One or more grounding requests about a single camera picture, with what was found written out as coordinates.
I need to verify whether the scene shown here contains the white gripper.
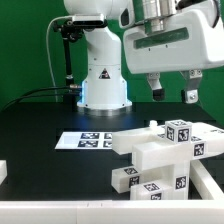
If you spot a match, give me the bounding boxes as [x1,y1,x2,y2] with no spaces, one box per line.
[123,9,224,103]

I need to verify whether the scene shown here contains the white tagged cube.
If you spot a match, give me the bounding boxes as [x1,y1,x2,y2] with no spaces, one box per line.
[165,119,192,144]

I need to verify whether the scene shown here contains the white chair back frame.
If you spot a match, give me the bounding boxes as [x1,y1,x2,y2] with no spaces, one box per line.
[112,121,224,171]

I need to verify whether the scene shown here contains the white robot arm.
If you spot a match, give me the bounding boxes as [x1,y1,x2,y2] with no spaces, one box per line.
[64,0,224,116]

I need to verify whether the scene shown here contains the white block at left edge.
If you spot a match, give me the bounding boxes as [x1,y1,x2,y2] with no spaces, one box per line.
[0,160,7,185]

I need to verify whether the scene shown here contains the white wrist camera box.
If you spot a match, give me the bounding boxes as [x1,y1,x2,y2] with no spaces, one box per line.
[119,5,135,29]

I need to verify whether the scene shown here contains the black camera stand pole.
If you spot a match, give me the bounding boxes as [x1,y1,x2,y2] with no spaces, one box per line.
[63,37,76,108]

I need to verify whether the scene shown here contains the white marker base plate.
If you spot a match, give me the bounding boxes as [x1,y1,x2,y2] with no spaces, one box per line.
[55,132,112,150]

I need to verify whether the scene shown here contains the black camera on stand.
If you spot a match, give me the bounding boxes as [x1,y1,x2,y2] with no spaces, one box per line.
[53,14,107,42]

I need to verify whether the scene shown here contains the grey camera cable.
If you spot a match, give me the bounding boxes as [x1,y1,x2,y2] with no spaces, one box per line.
[45,15,74,103]

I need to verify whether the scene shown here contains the white obstacle wall frame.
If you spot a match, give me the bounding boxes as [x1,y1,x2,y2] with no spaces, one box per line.
[0,162,224,224]

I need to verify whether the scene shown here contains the black cables on table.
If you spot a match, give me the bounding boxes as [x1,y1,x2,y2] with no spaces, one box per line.
[0,83,83,111]

